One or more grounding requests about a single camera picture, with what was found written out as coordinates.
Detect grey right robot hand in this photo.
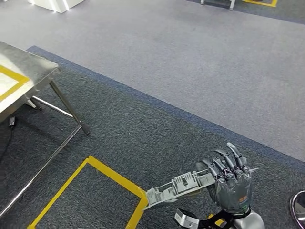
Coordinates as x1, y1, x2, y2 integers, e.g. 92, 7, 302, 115
196, 142, 259, 216

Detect stainless steel workbench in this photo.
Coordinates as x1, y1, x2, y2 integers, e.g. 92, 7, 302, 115
0, 41, 90, 219

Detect white plinth with light strips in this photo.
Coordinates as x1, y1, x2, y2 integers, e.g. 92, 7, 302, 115
27, 0, 85, 14

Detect grey plastic wheel cover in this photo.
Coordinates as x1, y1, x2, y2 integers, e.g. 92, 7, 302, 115
142, 169, 216, 212

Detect chrome stanchion with round base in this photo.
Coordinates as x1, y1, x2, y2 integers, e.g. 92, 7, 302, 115
289, 190, 305, 222

